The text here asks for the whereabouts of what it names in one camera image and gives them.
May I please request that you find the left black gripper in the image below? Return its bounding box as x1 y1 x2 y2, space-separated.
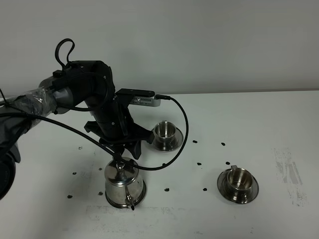
84 89 154 162

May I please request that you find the stainless steel teapot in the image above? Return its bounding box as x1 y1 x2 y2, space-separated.
104 157 147 210

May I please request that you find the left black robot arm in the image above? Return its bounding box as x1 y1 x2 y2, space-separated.
0 61 154 197

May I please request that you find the far stainless steel teacup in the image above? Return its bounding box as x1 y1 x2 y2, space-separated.
153 120 176 142

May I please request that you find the stainless steel teacup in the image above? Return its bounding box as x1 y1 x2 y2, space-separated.
153 120 176 142
226 165 253 192

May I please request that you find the teapot steel saucer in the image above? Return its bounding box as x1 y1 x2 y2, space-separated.
105 183 147 210

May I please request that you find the near stainless steel teacup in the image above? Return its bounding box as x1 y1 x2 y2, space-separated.
226 165 253 192

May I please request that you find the far steel saucer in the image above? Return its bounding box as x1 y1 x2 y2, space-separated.
151 127 184 151

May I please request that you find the near steel saucer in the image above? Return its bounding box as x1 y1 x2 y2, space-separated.
217 169 259 204

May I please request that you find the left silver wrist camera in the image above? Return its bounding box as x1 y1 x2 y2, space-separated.
130 96 161 107

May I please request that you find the left black camera cable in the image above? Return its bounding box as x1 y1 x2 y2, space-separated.
0 38 189 170

